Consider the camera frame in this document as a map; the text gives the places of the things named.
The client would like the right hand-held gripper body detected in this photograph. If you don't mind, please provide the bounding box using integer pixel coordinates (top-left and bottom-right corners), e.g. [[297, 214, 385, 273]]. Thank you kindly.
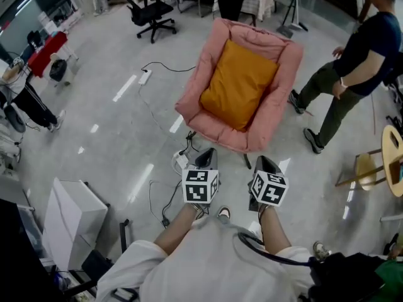
[[247, 155, 290, 213]]

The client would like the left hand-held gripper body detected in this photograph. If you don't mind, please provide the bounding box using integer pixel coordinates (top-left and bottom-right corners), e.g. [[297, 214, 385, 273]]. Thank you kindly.
[[181, 147, 220, 205]]

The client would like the orange pillow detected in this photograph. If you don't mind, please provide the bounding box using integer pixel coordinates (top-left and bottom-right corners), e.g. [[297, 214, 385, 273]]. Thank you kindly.
[[199, 38, 280, 132]]

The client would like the pink padded seat chair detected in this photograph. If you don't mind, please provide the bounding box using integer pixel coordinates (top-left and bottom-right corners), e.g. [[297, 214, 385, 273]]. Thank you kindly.
[[174, 18, 304, 170]]

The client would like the person's right forearm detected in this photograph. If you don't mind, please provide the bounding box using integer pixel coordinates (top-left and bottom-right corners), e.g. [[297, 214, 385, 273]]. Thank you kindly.
[[259, 205, 292, 254]]

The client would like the person's left forearm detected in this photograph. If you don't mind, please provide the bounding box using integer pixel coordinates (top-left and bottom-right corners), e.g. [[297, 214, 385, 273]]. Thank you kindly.
[[153, 203, 204, 255]]

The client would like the white power strip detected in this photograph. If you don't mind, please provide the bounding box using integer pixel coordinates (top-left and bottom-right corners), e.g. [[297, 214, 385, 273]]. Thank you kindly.
[[138, 69, 153, 86], [171, 150, 190, 171]]

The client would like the person's right shoe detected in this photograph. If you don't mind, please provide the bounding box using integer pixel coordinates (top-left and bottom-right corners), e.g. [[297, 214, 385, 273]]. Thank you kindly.
[[312, 240, 332, 261]]

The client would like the person's white shirt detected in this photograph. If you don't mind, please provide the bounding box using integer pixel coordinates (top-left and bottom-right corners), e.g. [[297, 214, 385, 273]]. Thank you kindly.
[[95, 215, 317, 302]]

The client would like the black bag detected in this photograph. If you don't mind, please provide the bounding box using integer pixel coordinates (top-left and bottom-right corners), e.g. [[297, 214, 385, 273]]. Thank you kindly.
[[309, 252, 395, 302]]

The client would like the wooden stool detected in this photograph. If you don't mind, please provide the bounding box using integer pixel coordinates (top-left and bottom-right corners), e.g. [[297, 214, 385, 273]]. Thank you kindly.
[[334, 124, 403, 198]]

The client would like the white box cabinet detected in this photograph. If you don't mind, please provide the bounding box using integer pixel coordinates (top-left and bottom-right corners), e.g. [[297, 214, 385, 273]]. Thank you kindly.
[[42, 177, 110, 272]]

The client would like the green cloth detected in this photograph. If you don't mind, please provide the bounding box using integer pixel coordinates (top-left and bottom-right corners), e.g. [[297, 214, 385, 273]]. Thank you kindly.
[[373, 259, 403, 302]]

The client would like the white floor stand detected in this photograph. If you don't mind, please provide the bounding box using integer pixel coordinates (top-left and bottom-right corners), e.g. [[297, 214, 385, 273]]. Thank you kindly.
[[276, 0, 309, 40]]

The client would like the black office chair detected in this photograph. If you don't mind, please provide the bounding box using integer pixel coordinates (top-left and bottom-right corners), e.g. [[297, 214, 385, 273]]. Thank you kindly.
[[120, 0, 178, 45]]

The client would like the table with checked cloth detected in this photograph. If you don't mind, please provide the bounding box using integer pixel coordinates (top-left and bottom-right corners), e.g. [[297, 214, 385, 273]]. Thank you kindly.
[[240, 0, 275, 23]]

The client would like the black monitor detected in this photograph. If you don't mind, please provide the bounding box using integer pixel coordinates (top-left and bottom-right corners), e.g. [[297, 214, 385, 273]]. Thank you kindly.
[[0, 198, 61, 302]]

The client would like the red table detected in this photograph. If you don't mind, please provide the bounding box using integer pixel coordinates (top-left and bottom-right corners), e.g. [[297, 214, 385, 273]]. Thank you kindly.
[[27, 31, 69, 79]]

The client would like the thick black cable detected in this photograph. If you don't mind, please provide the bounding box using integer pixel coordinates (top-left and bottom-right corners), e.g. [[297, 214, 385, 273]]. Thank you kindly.
[[237, 231, 317, 267]]

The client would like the black power cable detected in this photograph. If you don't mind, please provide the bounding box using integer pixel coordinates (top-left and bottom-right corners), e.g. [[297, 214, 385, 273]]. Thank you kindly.
[[140, 61, 196, 74]]

